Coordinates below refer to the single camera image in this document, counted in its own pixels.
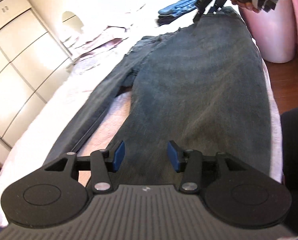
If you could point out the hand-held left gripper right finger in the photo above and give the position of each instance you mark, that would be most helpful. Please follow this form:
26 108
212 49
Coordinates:
174 156

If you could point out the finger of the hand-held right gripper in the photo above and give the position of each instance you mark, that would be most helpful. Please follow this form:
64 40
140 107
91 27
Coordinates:
200 11
217 7

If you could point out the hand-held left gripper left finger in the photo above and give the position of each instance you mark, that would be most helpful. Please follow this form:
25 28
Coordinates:
119 156

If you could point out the dark grey cloth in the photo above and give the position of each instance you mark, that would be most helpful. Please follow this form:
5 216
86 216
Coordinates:
165 20

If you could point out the blue denim jeans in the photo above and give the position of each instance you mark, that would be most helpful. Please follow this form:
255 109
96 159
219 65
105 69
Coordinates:
189 80

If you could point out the blue folded cloth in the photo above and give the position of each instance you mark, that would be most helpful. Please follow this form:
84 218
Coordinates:
179 6

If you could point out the pink plastic bin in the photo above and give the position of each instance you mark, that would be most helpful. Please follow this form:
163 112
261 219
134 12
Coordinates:
271 35

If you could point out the white bed cover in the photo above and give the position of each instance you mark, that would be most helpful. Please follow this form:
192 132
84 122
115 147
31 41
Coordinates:
39 135

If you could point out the pink patterned cloth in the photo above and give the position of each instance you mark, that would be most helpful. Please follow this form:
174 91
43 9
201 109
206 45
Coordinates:
106 42

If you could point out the person's dark clothing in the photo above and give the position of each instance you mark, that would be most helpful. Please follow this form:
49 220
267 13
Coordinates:
297 160

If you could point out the white panelled cabinet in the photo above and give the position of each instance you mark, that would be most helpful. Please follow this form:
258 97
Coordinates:
19 62

